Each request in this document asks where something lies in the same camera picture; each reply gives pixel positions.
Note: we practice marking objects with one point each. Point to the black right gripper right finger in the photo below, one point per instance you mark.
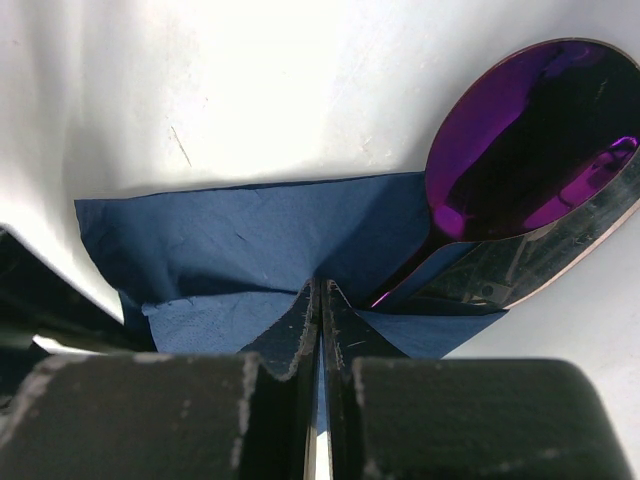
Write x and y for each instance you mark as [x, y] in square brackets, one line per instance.
[346, 337]

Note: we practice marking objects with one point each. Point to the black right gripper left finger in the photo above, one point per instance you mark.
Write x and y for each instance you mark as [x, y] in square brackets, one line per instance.
[281, 436]

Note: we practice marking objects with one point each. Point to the dark blue paper napkin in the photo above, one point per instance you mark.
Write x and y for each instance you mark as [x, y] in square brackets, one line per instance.
[208, 271]

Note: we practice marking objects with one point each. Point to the silver table knife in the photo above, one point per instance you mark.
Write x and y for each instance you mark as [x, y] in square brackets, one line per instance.
[498, 275]

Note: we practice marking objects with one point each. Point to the purple metal spoon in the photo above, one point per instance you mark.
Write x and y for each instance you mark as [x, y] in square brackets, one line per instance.
[534, 138]

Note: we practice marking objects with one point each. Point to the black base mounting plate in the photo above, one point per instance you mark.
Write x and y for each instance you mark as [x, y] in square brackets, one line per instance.
[37, 303]

